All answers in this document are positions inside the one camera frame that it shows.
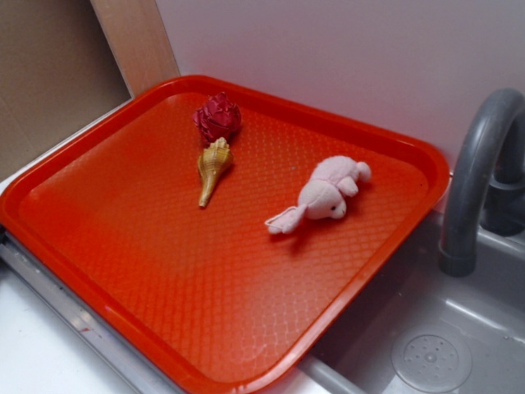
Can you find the pink plush bunny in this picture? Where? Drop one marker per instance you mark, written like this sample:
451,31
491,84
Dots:
332,182

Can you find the orange plastic tray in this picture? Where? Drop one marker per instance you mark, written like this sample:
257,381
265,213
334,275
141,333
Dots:
208,295

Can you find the tan conch seashell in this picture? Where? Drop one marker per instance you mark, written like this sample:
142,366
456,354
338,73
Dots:
212,163

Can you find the red woven ball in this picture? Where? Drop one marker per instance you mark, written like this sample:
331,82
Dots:
217,118

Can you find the grey toy sink basin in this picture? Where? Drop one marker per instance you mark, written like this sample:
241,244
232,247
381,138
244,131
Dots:
414,329

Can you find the grey plastic faucet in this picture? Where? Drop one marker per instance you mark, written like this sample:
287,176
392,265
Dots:
487,188

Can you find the wooden post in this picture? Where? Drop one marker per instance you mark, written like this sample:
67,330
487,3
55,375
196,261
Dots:
138,39

